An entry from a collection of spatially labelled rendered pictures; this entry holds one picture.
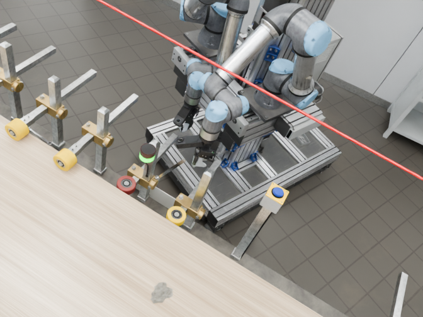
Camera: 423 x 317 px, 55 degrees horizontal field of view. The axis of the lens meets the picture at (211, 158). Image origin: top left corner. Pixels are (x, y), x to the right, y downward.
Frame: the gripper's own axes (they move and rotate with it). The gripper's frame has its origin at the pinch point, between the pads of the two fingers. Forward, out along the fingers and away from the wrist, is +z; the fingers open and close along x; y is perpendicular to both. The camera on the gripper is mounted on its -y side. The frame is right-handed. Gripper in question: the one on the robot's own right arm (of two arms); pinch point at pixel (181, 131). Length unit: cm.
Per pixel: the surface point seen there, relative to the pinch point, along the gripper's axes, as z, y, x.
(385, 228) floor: 83, 94, -146
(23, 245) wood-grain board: -7, -92, 13
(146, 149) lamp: -29, -43, -4
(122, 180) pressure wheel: -7.8, -47.8, 2.4
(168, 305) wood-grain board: -7, -81, -42
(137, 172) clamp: -4.4, -38.4, 0.8
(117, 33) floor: 83, 138, 136
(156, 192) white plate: 5.8, -35.4, -8.9
